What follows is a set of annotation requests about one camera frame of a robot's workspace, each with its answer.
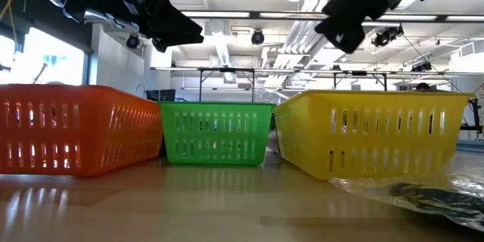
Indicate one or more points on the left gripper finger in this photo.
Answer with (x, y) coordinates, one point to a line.
(170, 39)
(177, 22)

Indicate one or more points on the bagged white toothbrush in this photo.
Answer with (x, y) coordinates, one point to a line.
(270, 96)

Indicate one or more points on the person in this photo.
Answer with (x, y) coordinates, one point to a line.
(422, 87)

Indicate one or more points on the green plastic basket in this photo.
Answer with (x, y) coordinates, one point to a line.
(215, 136)

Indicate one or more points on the bright window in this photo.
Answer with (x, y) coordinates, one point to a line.
(53, 60)

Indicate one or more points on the yellow plastic basket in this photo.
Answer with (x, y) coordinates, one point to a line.
(370, 136)

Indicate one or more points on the orange plastic basket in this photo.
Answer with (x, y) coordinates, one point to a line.
(56, 128)

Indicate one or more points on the black equipment stand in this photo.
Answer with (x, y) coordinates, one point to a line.
(477, 117)

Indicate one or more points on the blue mat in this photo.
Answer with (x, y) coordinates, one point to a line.
(470, 145)

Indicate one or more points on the black coil in clear bag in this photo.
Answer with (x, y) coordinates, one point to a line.
(435, 200)

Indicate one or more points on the ceiling light rail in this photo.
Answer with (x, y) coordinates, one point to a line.
(257, 15)

